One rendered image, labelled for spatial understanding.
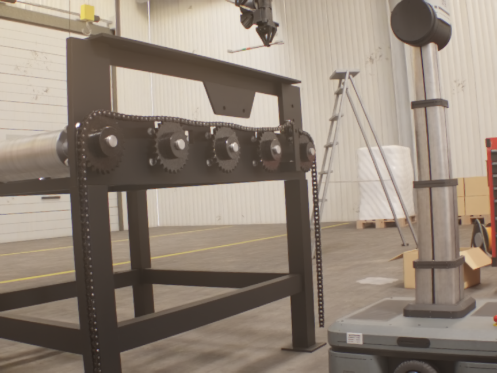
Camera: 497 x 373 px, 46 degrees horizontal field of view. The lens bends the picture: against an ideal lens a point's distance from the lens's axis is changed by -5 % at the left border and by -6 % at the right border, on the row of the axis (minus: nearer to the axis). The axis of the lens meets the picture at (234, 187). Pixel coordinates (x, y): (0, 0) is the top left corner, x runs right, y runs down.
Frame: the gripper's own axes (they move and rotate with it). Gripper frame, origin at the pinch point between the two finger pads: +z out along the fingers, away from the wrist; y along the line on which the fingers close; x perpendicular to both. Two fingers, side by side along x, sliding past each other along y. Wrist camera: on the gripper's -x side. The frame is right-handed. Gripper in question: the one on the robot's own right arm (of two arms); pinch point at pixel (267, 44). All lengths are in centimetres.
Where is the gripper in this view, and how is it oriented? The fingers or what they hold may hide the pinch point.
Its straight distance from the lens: 244.2
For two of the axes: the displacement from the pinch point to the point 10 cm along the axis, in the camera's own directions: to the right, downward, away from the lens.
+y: -5.6, 0.2, -8.3
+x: 8.3, -0.5, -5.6
